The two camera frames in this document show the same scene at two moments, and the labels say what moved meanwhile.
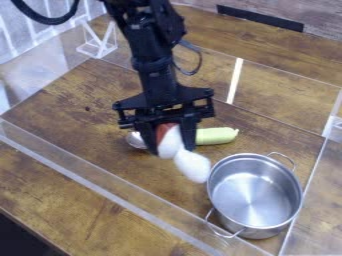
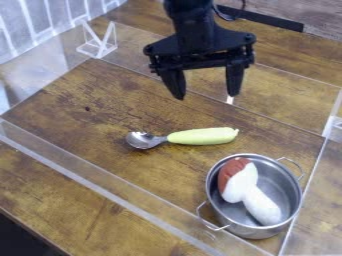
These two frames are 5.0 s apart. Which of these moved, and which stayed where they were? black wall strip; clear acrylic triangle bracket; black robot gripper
Moved: black robot gripper
Stayed: black wall strip; clear acrylic triangle bracket
